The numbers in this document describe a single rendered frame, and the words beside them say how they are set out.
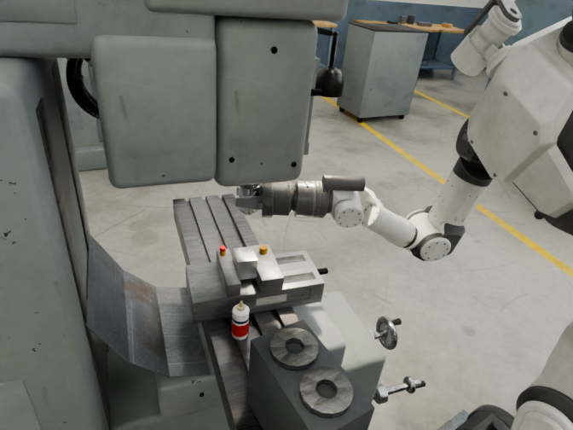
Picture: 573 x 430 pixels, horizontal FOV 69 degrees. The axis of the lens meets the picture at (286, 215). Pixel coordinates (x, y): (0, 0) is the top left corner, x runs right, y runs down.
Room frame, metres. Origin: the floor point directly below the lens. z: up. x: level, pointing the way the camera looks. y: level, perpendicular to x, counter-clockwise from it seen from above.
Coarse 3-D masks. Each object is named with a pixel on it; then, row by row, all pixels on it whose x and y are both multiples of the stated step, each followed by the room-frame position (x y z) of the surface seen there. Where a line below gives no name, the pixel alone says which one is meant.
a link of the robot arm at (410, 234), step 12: (396, 216) 0.90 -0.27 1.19; (420, 216) 0.95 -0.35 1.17; (384, 228) 0.86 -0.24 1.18; (396, 228) 0.87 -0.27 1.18; (408, 228) 0.89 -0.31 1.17; (420, 228) 0.91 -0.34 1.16; (432, 228) 0.90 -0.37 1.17; (396, 240) 0.87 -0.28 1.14; (408, 240) 0.88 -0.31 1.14; (420, 240) 0.87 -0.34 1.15
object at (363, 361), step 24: (336, 312) 1.03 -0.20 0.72; (360, 336) 0.94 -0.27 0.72; (120, 360) 0.76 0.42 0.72; (360, 360) 0.85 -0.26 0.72; (384, 360) 0.87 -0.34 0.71; (120, 384) 0.68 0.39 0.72; (144, 384) 0.69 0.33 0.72; (360, 384) 0.84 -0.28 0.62; (120, 408) 0.62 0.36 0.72; (144, 408) 0.62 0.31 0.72; (216, 408) 0.66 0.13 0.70
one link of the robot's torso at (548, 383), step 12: (564, 336) 0.54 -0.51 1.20; (564, 348) 0.54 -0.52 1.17; (552, 360) 0.54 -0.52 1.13; (564, 360) 0.53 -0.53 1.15; (552, 372) 0.54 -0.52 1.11; (564, 372) 0.52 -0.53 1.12; (540, 384) 0.54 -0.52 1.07; (552, 384) 0.53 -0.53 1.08; (564, 384) 0.52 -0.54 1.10; (528, 396) 0.53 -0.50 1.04; (540, 396) 0.52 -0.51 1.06; (552, 396) 0.51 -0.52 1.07; (564, 396) 0.50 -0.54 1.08; (516, 408) 0.54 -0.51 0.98; (564, 408) 0.49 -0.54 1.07
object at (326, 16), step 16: (144, 0) 0.66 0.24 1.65; (160, 0) 0.66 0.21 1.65; (176, 0) 0.67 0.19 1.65; (192, 0) 0.68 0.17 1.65; (208, 0) 0.69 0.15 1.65; (224, 0) 0.70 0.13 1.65; (240, 0) 0.71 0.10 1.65; (256, 0) 0.72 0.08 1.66; (272, 0) 0.73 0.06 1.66; (288, 0) 0.74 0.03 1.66; (304, 0) 0.75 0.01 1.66; (320, 0) 0.77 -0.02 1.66; (336, 0) 0.78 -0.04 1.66; (256, 16) 0.73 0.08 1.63; (272, 16) 0.74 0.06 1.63; (288, 16) 0.75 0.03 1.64; (304, 16) 0.76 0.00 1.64; (320, 16) 0.77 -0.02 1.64; (336, 16) 0.78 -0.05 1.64
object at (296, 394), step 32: (256, 352) 0.52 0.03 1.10; (288, 352) 0.51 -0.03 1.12; (320, 352) 0.53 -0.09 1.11; (256, 384) 0.51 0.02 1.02; (288, 384) 0.45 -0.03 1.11; (320, 384) 0.46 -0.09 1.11; (352, 384) 0.47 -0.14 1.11; (256, 416) 0.50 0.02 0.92; (288, 416) 0.42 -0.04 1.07; (320, 416) 0.40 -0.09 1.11; (352, 416) 0.40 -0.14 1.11
